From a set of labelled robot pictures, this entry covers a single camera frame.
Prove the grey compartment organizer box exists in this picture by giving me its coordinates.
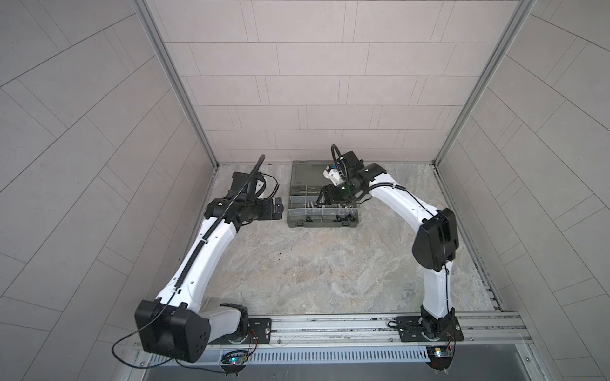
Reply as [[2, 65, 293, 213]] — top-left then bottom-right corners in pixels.
[[287, 160, 359, 228]]

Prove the black wing nut pair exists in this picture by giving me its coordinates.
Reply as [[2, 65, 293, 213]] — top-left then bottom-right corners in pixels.
[[334, 215, 354, 226]]

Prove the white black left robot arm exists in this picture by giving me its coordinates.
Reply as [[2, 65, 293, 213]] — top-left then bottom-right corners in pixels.
[[134, 169, 284, 363]]

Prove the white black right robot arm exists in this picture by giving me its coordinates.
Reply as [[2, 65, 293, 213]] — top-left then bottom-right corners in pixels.
[[315, 144, 459, 341]]

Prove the left green circuit board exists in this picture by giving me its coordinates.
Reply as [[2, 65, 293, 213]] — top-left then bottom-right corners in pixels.
[[221, 349, 249, 366]]

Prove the white vent grille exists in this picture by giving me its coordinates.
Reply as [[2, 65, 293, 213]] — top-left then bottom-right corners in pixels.
[[204, 346, 432, 367]]

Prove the right circuit board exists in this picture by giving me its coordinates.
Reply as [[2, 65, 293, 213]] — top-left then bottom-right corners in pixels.
[[426, 347, 454, 371]]

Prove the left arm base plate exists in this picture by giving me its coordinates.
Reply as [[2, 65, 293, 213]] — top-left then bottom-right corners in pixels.
[[210, 317, 273, 345]]

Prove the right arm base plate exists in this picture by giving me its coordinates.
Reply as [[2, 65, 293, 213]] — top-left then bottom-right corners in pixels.
[[387, 316, 464, 343]]

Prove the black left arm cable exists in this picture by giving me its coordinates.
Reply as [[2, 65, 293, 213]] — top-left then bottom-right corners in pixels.
[[111, 304, 220, 373]]

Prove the aluminium front rail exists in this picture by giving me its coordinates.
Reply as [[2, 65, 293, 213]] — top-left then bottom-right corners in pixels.
[[132, 311, 532, 351]]

